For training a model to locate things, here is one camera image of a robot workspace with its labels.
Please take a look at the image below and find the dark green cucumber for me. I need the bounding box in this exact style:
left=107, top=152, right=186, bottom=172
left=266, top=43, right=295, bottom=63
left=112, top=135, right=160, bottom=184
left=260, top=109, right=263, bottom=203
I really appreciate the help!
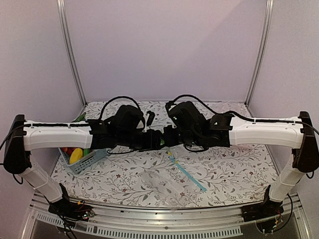
left=73, top=113, right=86, bottom=122

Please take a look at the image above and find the floral table mat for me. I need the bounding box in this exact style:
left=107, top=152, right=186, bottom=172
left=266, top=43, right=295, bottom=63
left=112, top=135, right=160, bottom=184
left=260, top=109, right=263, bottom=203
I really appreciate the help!
left=46, top=100, right=287, bottom=209

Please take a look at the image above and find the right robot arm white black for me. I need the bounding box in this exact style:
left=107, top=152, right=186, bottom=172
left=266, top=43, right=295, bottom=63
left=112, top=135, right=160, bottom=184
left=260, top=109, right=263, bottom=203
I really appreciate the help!
left=164, top=98, right=319, bottom=234

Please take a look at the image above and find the right aluminium frame post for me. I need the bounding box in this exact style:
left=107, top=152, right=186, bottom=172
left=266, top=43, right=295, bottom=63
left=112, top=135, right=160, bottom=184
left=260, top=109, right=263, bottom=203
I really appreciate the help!
left=245, top=0, right=274, bottom=107

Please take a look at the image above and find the light blue plastic basket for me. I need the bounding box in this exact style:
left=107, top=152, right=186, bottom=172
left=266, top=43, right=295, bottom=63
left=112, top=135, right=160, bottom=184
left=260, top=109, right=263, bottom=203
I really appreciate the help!
left=59, top=148, right=108, bottom=174

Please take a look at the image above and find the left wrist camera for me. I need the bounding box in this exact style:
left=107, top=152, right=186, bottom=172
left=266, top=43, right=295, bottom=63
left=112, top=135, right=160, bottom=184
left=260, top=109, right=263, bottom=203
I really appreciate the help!
left=143, top=111, right=155, bottom=132

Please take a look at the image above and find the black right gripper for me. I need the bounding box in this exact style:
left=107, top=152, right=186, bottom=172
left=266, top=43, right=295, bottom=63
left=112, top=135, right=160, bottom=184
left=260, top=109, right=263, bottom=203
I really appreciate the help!
left=163, top=124, right=202, bottom=147

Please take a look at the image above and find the long green cucumber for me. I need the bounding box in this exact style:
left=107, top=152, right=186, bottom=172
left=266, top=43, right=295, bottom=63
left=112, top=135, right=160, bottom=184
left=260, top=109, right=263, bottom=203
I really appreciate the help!
left=83, top=148, right=91, bottom=156

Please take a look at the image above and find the yellow mango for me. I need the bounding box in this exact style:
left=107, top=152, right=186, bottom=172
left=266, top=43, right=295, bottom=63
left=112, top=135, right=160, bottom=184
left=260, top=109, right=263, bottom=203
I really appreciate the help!
left=69, top=148, right=83, bottom=164

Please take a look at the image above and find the red cherry bunch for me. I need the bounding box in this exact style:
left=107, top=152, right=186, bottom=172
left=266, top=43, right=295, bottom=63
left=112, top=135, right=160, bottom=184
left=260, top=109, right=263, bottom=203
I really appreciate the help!
left=61, top=147, right=75, bottom=155

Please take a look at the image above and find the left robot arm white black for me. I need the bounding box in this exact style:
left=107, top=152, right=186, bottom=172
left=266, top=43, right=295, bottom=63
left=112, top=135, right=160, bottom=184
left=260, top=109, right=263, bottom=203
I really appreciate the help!
left=0, top=103, right=164, bottom=221

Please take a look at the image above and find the left aluminium frame post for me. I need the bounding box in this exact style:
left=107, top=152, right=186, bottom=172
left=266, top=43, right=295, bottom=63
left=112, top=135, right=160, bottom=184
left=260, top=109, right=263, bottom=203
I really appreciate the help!
left=57, top=0, right=87, bottom=106

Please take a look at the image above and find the clear bag blue zipper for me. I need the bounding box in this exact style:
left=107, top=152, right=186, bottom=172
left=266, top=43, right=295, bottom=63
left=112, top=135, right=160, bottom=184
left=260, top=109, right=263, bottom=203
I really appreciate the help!
left=163, top=146, right=178, bottom=164
left=140, top=157, right=207, bottom=210

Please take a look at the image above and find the aluminium frame post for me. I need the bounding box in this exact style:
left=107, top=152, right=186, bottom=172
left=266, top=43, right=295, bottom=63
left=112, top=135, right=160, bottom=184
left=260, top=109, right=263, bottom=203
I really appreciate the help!
left=245, top=0, right=274, bottom=107
left=57, top=0, right=87, bottom=106

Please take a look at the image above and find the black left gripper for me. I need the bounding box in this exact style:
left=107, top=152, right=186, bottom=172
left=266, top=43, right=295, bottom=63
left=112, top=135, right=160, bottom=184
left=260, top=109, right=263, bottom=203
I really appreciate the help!
left=117, top=128, right=165, bottom=152

